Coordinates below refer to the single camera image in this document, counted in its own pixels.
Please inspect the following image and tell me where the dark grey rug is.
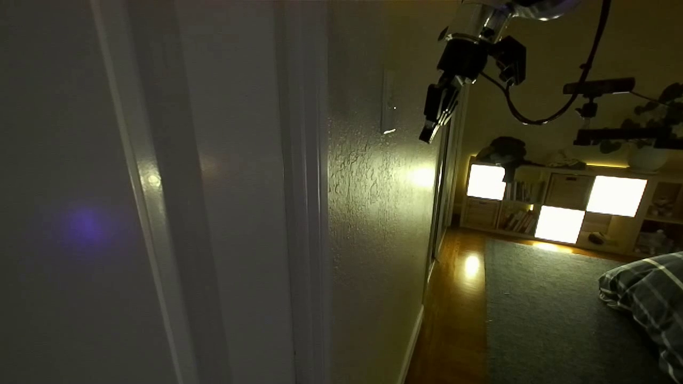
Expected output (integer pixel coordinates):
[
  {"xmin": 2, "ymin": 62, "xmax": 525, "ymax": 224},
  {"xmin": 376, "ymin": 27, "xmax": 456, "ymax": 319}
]
[{"xmin": 483, "ymin": 234, "xmax": 677, "ymax": 384}]

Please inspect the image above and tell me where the dark object atop shelf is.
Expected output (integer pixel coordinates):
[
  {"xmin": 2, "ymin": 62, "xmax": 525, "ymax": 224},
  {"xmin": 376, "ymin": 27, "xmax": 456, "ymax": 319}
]
[{"xmin": 476, "ymin": 133, "xmax": 531, "ymax": 180}]

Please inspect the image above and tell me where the wall shelf with plants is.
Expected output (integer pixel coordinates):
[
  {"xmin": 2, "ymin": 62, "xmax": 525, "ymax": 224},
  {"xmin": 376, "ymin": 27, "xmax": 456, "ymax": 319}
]
[{"xmin": 572, "ymin": 81, "xmax": 683, "ymax": 156}]

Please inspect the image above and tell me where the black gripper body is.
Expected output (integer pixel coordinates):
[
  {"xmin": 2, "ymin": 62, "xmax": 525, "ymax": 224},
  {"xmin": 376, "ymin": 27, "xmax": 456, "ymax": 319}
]
[{"xmin": 436, "ymin": 36, "xmax": 492, "ymax": 90}]

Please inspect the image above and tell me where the wooden cube shelf unit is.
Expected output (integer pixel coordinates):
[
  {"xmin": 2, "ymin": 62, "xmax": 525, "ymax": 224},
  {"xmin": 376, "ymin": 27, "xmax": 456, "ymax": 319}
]
[{"xmin": 456, "ymin": 157, "xmax": 683, "ymax": 259}]

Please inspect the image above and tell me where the plaid blanket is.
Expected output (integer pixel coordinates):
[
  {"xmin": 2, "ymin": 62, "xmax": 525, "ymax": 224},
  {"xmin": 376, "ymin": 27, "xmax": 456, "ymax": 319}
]
[{"xmin": 595, "ymin": 249, "xmax": 683, "ymax": 384}]

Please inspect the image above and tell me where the glowing white square panel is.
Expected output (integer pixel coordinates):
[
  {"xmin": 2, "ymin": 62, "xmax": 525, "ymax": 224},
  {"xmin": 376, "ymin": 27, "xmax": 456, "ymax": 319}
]
[
  {"xmin": 583, "ymin": 172, "xmax": 652, "ymax": 219},
  {"xmin": 466, "ymin": 162, "xmax": 510, "ymax": 203},
  {"xmin": 534, "ymin": 203, "xmax": 586, "ymax": 247}
]

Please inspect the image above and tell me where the white baseboard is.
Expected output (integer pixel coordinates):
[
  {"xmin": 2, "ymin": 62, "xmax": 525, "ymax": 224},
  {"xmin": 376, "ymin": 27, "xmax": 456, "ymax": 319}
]
[{"xmin": 394, "ymin": 259, "xmax": 438, "ymax": 384}]

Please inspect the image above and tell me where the thick black cable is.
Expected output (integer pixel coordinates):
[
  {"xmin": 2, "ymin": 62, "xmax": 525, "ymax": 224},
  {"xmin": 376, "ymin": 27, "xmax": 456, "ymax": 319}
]
[{"xmin": 480, "ymin": 0, "xmax": 614, "ymax": 127}]

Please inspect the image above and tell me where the tall closet door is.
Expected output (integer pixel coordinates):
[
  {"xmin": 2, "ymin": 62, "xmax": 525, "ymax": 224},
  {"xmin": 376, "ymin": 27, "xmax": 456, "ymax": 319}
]
[{"xmin": 425, "ymin": 104, "xmax": 469, "ymax": 266}]

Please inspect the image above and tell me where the white light switch plate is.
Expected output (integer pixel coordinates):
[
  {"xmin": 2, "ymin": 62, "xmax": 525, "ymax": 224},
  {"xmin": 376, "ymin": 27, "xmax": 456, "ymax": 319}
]
[{"xmin": 381, "ymin": 65, "xmax": 402, "ymax": 138}]

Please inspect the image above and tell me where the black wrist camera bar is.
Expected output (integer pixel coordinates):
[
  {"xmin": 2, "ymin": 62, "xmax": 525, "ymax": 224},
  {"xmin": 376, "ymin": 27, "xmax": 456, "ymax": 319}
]
[{"xmin": 488, "ymin": 34, "xmax": 529, "ymax": 88}]

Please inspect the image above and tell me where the white panel door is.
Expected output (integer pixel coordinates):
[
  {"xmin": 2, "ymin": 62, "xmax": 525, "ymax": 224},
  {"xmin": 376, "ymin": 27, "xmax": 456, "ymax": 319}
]
[{"xmin": 0, "ymin": 0, "xmax": 179, "ymax": 384}]

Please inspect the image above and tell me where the white door frame trim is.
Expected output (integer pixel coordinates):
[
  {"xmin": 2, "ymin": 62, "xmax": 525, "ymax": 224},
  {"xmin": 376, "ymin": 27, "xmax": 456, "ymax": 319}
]
[{"xmin": 90, "ymin": 0, "xmax": 330, "ymax": 384}]

